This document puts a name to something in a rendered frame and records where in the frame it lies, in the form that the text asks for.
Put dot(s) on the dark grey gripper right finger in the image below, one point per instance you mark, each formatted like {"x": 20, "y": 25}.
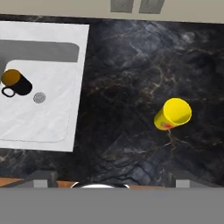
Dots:
{"x": 186, "y": 178}

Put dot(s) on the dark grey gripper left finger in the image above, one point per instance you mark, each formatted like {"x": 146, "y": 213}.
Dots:
{"x": 43, "y": 178}

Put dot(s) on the yellow cup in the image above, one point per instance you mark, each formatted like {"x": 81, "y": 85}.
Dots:
{"x": 173, "y": 114}

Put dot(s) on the white sink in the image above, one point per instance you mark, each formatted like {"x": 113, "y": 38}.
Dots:
{"x": 40, "y": 87}

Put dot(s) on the white round object black rim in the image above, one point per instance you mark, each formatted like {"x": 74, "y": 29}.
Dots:
{"x": 99, "y": 185}

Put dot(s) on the grey wall socket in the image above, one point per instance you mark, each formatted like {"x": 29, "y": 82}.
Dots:
{"x": 151, "y": 6}
{"x": 122, "y": 5}

